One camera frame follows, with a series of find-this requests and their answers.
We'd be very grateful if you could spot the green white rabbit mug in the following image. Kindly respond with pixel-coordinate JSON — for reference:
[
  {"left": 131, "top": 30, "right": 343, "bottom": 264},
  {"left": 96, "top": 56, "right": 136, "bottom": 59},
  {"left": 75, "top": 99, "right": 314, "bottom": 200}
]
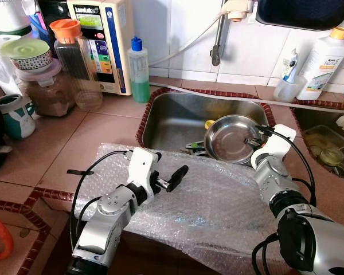
[{"left": 0, "top": 93, "right": 36, "bottom": 140}]

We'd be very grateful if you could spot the patterned bowl green lid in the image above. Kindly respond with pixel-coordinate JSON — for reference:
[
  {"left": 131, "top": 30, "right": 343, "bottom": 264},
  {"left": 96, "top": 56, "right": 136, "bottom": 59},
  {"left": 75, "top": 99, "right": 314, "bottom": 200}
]
[{"left": 0, "top": 37, "right": 53, "bottom": 72}]

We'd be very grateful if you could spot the brown filled jar pink lid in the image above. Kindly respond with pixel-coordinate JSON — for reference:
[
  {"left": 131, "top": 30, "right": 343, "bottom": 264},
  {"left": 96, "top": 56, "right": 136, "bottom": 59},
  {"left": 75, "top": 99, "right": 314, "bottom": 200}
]
[{"left": 16, "top": 57, "right": 76, "bottom": 118}]

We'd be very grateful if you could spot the white container green band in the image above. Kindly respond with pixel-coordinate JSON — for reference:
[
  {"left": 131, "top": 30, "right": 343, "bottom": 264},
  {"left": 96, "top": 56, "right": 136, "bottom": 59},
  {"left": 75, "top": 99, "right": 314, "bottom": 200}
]
[{"left": 0, "top": 0, "right": 34, "bottom": 38}]

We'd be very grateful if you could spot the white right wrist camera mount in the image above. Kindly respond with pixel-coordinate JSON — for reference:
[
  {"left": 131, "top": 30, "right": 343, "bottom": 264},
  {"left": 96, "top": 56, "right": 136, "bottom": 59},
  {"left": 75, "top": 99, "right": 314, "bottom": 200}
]
[{"left": 251, "top": 124, "right": 297, "bottom": 167}]

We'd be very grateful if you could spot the white hose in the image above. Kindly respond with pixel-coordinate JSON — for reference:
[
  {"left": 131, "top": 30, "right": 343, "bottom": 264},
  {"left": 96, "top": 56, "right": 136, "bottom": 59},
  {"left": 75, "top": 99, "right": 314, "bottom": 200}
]
[{"left": 149, "top": 14, "right": 224, "bottom": 66}]

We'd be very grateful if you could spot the glass jar orange lid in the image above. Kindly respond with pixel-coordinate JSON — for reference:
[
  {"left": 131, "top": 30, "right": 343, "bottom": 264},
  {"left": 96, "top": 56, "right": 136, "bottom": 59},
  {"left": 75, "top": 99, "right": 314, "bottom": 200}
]
[{"left": 49, "top": 19, "right": 104, "bottom": 111}]

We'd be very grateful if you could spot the black basin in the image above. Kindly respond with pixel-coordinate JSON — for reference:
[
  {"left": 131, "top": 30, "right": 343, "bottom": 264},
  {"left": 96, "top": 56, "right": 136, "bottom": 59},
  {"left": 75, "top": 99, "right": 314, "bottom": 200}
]
[{"left": 255, "top": 0, "right": 344, "bottom": 32}]

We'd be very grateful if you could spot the white water ionizer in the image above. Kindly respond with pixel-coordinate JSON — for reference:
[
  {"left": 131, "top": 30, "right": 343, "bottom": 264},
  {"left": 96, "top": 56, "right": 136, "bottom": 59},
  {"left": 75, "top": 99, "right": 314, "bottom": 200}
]
[{"left": 66, "top": 0, "right": 135, "bottom": 96}]

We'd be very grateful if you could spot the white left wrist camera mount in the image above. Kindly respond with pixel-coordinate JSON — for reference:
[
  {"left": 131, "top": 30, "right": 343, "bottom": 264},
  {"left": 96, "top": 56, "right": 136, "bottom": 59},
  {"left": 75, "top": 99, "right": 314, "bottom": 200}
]
[{"left": 128, "top": 147, "right": 160, "bottom": 198}]

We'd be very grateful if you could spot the orange plastic ring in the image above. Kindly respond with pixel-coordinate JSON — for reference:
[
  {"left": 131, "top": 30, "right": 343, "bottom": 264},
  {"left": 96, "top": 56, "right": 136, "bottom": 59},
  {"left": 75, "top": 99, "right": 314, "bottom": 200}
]
[{"left": 0, "top": 211, "right": 15, "bottom": 263}]

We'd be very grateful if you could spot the green dish soap bottle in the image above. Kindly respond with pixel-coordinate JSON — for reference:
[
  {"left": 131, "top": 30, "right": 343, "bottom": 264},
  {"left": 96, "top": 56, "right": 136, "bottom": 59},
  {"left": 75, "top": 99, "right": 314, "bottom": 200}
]
[{"left": 128, "top": 36, "right": 151, "bottom": 104}]

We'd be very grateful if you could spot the clear plastic pitcher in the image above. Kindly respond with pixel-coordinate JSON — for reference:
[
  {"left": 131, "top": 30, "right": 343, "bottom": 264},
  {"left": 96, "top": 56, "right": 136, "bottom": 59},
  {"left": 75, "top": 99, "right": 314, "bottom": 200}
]
[{"left": 0, "top": 34, "right": 24, "bottom": 97}]

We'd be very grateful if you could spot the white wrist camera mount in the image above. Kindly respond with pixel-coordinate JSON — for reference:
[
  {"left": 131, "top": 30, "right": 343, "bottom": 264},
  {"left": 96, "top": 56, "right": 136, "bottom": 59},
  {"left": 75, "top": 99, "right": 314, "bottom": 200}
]
[
  {"left": 128, "top": 147, "right": 160, "bottom": 198},
  {"left": 251, "top": 124, "right": 297, "bottom": 167}
]

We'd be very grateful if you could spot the large white detergent bottle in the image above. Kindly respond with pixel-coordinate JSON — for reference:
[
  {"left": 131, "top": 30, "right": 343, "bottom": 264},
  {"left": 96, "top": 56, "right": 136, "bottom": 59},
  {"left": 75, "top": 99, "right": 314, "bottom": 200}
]
[{"left": 296, "top": 27, "right": 344, "bottom": 101}]

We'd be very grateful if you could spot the clear bubble wrap sheet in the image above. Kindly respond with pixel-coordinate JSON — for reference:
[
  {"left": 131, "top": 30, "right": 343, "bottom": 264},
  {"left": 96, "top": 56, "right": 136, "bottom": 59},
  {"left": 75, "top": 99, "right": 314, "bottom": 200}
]
[{"left": 75, "top": 143, "right": 310, "bottom": 275}]

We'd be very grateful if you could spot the grey training chopsticks green clip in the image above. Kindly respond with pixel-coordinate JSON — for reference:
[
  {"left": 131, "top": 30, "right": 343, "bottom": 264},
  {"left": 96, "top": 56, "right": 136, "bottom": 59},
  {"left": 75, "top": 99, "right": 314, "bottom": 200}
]
[{"left": 185, "top": 141, "right": 207, "bottom": 156}]

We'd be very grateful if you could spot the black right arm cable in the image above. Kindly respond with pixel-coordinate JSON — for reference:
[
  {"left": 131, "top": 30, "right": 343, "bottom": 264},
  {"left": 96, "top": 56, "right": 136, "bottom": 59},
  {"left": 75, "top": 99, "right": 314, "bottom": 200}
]
[{"left": 255, "top": 125, "right": 317, "bottom": 207}]

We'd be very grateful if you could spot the clear plastic container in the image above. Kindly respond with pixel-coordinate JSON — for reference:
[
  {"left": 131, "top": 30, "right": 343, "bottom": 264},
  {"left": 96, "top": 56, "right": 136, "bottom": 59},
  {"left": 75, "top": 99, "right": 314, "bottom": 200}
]
[{"left": 303, "top": 125, "right": 344, "bottom": 167}]

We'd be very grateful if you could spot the drinking glass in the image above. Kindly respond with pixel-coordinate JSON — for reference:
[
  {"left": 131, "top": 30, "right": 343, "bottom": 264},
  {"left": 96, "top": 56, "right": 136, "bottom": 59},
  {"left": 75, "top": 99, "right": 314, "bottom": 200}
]
[{"left": 318, "top": 146, "right": 344, "bottom": 168}]

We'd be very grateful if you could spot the white wall tap fitting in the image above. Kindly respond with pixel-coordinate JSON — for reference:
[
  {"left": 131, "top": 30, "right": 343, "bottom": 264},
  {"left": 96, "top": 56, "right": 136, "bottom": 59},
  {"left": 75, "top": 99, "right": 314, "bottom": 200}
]
[{"left": 221, "top": 0, "right": 254, "bottom": 22}]

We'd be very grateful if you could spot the steel sink basin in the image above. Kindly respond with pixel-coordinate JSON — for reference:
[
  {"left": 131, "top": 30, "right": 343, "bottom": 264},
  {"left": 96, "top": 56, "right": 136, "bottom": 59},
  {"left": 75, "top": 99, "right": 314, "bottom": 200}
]
[
  {"left": 290, "top": 103, "right": 344, "bottom": 181},
  {"left": 140, "top": 92, "right": 270, "bottom": 156}
]

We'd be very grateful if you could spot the clear plastic cup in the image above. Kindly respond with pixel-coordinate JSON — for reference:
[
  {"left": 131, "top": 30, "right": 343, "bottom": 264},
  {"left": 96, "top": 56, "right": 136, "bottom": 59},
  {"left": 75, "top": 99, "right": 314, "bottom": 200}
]
[{"left": 273, "top": 74, "right": 307, "bottom": 104}]

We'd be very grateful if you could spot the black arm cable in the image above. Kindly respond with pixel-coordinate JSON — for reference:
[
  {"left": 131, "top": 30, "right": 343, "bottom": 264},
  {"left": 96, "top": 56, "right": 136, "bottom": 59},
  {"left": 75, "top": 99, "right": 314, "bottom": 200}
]
[
  {"left": 66, "top": 150, "right": 132, "bottom": 253},
  {"left": 255, "top": 125, "right": 317, "bottom": 207}
]

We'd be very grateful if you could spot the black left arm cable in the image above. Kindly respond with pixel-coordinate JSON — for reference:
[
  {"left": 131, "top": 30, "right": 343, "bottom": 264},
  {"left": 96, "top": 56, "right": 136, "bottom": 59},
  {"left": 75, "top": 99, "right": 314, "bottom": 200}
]
[{"left": 66, "top": 150, "right": 132, "bottom": 253}]

